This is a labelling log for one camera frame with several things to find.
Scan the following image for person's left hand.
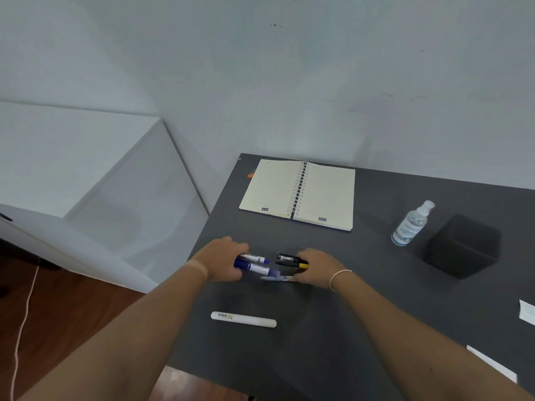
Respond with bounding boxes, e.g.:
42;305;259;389
190;236;251;283

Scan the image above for person's right hand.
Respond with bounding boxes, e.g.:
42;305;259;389
293;249;351;290

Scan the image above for black marker with yellow cap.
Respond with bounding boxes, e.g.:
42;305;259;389
274;254;310;270

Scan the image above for blue marker with purple cap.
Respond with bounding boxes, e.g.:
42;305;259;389
234;260;280;278

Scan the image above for person's right forearm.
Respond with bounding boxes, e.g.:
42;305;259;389
332;271;535;401

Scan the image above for person's left forearm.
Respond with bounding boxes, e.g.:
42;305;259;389
17;261;209;401

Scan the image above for open spiral lined notebook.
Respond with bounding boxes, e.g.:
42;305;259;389
239;159;356;234

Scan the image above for clear spray bottle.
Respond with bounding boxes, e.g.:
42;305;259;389
391;200;436;247

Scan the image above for black cube pen holder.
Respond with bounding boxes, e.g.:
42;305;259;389
426;214;502;280

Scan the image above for white cabinet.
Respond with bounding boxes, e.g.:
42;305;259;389
0;100;210;295

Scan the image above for white paper card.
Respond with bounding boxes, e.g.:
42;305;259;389
466;345;518;385

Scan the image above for white wrist bracelet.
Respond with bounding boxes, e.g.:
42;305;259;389
329;269;353;293

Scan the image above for white cable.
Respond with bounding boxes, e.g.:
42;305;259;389
10;265;41;401

